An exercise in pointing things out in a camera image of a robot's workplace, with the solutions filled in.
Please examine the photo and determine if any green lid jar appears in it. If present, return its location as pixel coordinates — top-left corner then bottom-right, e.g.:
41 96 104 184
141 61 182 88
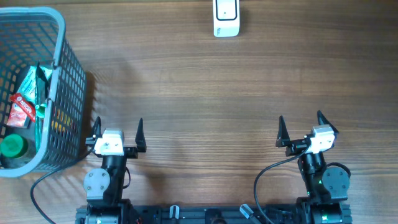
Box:
1 134 29 159

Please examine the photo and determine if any red white tissue pack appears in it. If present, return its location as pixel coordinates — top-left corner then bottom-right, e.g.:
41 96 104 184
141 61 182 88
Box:
6 103 30 129

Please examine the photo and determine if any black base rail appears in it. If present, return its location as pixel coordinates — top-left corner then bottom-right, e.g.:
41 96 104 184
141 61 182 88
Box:
75 203 353 223

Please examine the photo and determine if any teal wet wipes pack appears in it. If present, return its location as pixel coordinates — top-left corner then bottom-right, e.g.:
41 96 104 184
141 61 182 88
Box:
17 66 37 103

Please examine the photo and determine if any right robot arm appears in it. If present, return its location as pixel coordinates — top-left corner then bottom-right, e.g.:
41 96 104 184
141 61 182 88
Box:
275 111 353 223

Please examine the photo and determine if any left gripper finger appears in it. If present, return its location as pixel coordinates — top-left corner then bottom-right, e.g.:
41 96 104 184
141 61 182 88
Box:
91 116 101 138
135 118 147 152

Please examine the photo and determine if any green white glove package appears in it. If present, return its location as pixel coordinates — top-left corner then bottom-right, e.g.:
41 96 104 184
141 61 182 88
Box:
34 62 49 152

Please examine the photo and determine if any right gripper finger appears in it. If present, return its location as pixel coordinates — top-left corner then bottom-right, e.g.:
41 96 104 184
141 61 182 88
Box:
275 115 290 147
317 110 339 136

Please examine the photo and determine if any white barcode scanner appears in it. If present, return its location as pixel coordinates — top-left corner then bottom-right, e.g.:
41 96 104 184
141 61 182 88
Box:
213 0 240 38

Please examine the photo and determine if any grey plastic mesh basket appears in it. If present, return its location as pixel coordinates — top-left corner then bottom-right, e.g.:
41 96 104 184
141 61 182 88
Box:
1 7 87 178

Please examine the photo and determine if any red coffee stick sachet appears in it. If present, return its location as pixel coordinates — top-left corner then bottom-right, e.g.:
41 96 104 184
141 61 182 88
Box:
10 93 36 123

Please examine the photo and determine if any red chili sauce bottle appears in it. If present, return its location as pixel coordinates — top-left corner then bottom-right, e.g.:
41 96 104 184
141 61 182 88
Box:
35 103 47 119

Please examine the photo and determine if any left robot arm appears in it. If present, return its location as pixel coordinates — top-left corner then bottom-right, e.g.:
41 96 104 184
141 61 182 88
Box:
75 118 147 224

